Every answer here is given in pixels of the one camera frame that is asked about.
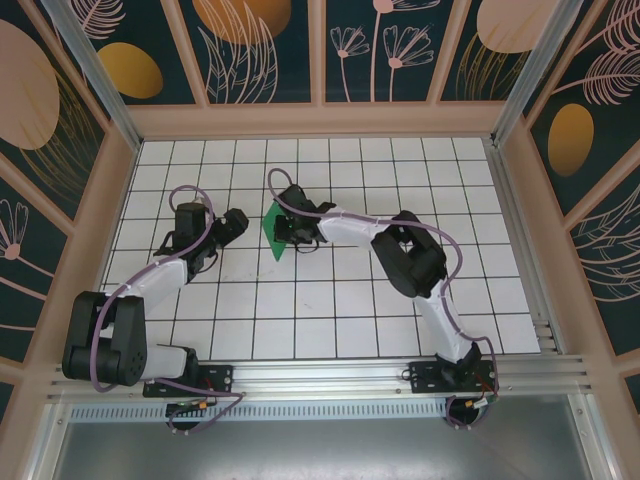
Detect green square paper sheet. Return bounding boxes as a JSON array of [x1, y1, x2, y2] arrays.
[[262, 201, 291, 262]]

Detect grey metal sheet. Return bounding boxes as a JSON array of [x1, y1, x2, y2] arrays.
[[44, 394, 616, 480]]

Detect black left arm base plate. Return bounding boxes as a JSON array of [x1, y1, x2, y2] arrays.
[[143, 363, 235, 399]]

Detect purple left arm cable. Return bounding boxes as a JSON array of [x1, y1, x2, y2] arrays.
[[92, 184, 246, 436]]

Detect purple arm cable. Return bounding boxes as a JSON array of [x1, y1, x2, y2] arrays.
[[267, 167, 501, 431], [92, 184, 246, 436]]

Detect aluminium corner post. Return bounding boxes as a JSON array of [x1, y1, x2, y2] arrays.
[[42, 0, 141, 151], [492, 0, 584, 146]]

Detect long aluminium mounting rail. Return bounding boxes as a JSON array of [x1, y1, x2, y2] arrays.
[[47, 354, 594, 401]]

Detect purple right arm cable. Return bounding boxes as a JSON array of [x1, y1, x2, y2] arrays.
[[267, 167, 501, 431]]

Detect slotted grey cable duct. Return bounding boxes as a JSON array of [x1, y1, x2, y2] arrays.
[[69, 403, 451, 421]]

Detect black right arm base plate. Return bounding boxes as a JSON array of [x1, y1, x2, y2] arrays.
[[408, 359, 499, 396]]

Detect aluminium side rail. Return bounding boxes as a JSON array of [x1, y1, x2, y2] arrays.
[[482, 134, 566, 356]]

